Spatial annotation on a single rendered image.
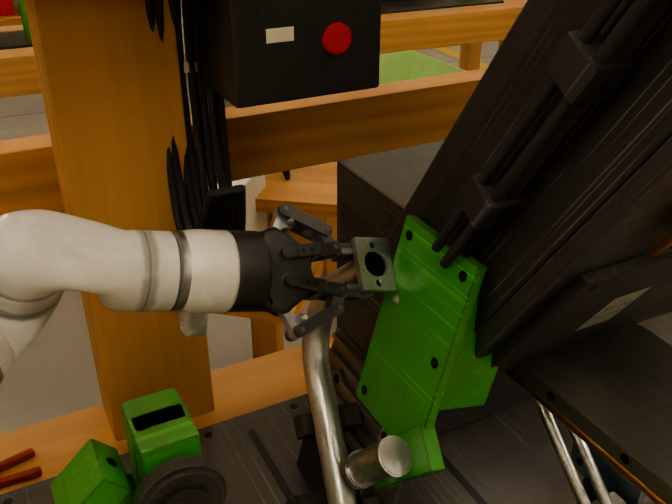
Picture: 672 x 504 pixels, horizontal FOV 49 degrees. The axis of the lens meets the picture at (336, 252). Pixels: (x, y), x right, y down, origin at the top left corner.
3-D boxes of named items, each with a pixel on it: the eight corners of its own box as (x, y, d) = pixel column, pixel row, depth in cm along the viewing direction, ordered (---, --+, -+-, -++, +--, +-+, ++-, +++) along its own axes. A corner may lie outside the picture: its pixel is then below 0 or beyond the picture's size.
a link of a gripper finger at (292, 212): (278, 209, 70) (328, 241, 72) (285, 195, 71) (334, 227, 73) (266, 219, 73) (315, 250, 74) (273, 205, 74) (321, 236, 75)
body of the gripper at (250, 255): (237, 306, 62) (333, 304, 67) (227, 212, 65) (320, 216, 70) (206, 326, 69) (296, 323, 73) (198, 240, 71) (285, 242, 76)
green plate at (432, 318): (478, 453, 75) (546, 267, 67) (411, 464, 70) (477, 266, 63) (415, 388, 84) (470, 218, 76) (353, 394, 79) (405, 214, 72)
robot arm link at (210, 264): (191, 249, 74) (130, 248, 71) (234, 209, 65) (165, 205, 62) (200, 338, 72) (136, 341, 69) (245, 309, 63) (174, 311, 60)
